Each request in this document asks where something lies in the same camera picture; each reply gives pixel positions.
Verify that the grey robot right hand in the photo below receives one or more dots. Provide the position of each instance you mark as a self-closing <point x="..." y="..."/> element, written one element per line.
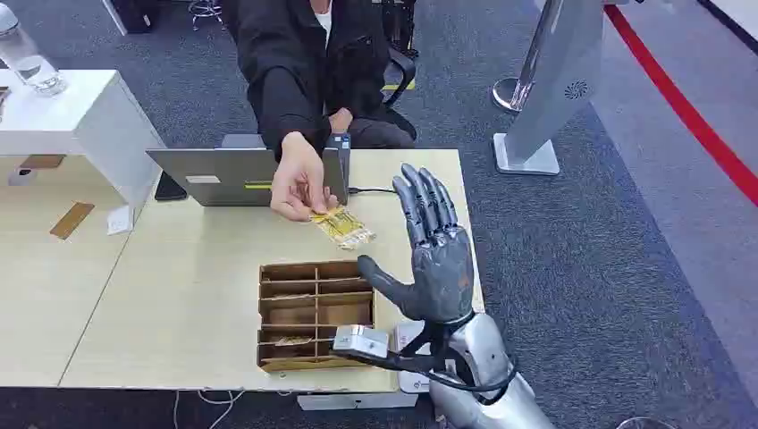
<point x="441" y="272"/>

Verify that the person's left hand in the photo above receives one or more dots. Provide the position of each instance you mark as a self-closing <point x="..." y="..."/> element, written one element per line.
<point x="341" y="120"/>

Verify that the person's right hand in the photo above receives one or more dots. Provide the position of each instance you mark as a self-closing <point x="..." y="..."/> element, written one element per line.
<point x="299" y="174"/>

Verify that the grey laptop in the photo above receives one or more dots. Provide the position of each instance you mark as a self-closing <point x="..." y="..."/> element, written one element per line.
<point x="225" y="177"/>

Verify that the person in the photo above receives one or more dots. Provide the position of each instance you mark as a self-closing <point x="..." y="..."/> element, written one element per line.
<point x="296" y="59"/>

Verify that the black office chair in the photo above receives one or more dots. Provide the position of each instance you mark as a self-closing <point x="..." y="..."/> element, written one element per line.
<point x="401" y="71"/>

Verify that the black equipment stand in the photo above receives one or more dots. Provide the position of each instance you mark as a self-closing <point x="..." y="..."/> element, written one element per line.
<point x="398" y="23"/>

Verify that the white box with logo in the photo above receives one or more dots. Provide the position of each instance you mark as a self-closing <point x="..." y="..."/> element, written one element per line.
<point x="413" y="382"/>

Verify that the black phone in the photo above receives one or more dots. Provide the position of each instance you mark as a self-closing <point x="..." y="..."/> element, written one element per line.
<point x="169" y="188"/>

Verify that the wooden divided card box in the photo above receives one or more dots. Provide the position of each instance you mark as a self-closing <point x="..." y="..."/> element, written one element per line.
<point x="296" y="314"/>

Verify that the white bar under desk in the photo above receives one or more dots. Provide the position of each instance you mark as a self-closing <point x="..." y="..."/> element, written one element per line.
<point x="355" y="401"/>

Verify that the card in wooden box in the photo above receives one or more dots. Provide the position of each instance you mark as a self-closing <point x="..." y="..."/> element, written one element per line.
<point x="293" y="341"/>

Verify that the white paper slip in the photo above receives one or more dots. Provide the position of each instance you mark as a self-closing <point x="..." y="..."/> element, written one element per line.
<point x="120" y="220"/>

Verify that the silver kiosk stand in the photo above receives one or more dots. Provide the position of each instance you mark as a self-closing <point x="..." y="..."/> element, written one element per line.
<point x="551" y="89"/>

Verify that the white desk shelf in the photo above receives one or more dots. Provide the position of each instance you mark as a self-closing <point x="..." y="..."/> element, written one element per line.
<point x="77" y="118"/>

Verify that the black case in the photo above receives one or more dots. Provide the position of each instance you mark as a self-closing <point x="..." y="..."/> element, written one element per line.
<point x="135" y="15"/>

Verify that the brown wooden strip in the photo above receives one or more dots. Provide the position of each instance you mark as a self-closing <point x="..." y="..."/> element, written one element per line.
<point x="71" y="220"/>

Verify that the clear glass rim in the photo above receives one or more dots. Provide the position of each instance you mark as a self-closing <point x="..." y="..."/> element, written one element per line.
<point x="645" y="423"/>

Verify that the brown flat patch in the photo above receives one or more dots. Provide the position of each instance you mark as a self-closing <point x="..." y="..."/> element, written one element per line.
<point x="41" y="161"/>

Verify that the round grey desk grommet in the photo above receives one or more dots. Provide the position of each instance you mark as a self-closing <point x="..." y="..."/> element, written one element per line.
<point x="22" y="176"/>

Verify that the clear water bottle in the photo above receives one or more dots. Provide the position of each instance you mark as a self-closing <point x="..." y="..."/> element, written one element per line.
<point x="32" y="65"/>

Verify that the red floor tape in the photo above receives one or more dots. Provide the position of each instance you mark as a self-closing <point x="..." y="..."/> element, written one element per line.
<point x="681" y="109"/>

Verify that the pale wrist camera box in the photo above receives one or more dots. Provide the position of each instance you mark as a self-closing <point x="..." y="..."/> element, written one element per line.
<point x="360" y="341"/>

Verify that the chrome stanchion post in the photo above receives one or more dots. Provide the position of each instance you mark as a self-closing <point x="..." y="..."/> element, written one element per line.
<point x="508" y="95"/>

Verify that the chrome stool frame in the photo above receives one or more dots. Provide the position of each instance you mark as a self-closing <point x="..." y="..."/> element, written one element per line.
<point x="205" y="12"/>

